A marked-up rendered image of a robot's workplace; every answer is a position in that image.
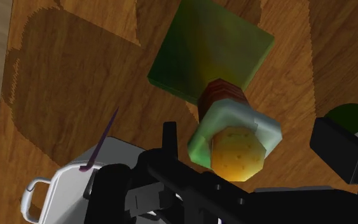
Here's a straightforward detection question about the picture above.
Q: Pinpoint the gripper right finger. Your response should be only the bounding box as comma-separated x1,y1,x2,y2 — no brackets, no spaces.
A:
309,116,358,200

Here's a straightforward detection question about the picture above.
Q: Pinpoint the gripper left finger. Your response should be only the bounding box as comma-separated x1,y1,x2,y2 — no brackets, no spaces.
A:
85,120,251,224

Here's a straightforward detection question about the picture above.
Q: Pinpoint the dark green round object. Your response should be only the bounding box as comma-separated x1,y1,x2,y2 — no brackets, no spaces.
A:
323,103,358,144

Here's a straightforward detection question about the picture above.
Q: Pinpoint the pale green bottle, yellow cap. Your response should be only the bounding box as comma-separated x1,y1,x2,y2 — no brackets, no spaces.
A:
186,78,284,183

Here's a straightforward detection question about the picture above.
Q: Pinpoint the thin purple stick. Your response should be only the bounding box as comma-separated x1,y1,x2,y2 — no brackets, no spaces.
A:
78,106,120,172

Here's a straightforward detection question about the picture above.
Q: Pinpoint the green flat square box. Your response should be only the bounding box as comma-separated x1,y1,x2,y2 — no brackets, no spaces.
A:
147,0,276,106

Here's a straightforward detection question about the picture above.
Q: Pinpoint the white appliance with handle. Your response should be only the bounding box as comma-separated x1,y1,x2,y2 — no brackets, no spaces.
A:
20,136,186,224

